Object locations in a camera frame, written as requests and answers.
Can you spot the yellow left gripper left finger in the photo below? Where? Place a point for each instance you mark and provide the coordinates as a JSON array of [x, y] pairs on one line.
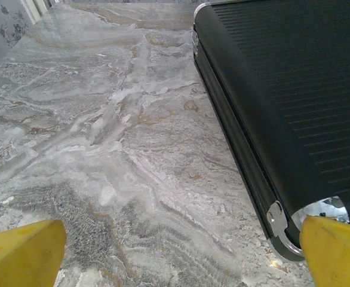
[[19, 254]]

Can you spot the black case with silver corners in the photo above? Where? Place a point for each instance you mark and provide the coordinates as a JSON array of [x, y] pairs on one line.
[[282, 89]]

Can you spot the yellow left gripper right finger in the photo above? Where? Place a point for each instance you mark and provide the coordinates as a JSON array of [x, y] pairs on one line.
[[336, 257]]

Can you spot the aluminium frame post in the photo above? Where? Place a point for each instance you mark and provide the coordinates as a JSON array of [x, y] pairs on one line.
[[34, 10]]

